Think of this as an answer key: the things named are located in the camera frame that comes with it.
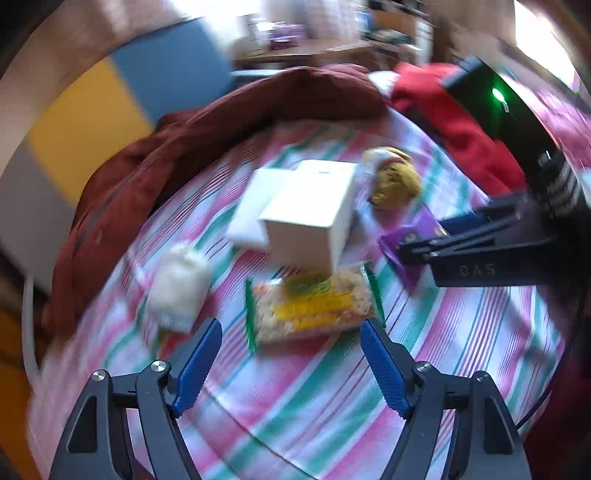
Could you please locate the purple box on desk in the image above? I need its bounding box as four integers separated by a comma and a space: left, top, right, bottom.
270, 22, 307, 50

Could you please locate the wooden desk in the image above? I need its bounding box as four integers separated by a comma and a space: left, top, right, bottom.
232, 38, 394, 70

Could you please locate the dark red down jacket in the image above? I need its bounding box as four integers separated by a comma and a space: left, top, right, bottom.
42, 64, 386, 337

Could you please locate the striped tablecloth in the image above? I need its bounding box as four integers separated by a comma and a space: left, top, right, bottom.
28, 112, 565, 479

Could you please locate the white cardboard box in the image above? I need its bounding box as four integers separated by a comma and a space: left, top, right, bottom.
259, 160, 356, 273

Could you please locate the white cloth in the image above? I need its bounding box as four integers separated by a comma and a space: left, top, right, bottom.
146, 243, 212, 334

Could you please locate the purple snack packet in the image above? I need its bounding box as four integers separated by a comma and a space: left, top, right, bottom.
379, 206, 451, 293

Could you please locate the red cloth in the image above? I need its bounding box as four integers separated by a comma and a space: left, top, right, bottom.
390, 63, 526, 195

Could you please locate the grey yellow blue chair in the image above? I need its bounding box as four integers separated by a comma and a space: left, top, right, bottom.
1, 19, 232, 292

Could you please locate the cracker pack yellow label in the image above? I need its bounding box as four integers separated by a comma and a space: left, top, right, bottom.
245, 261, 385, 352

